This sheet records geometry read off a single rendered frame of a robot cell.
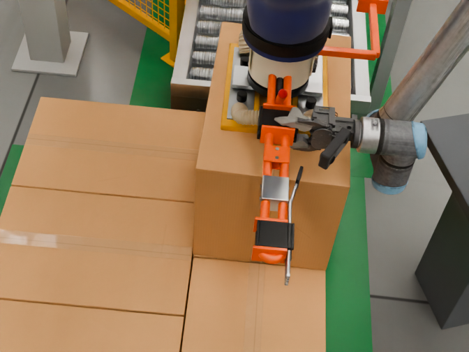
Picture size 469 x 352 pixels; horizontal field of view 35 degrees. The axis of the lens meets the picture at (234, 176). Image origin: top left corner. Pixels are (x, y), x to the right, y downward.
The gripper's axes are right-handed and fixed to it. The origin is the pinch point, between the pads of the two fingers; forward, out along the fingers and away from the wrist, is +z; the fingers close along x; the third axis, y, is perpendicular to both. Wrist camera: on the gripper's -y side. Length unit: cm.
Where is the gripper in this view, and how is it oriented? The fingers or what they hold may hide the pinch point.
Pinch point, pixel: (277, 132)
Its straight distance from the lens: 184.7
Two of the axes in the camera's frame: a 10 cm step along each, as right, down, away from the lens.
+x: 0.7, -6.3, -7.7
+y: 0.7, -7.7, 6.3
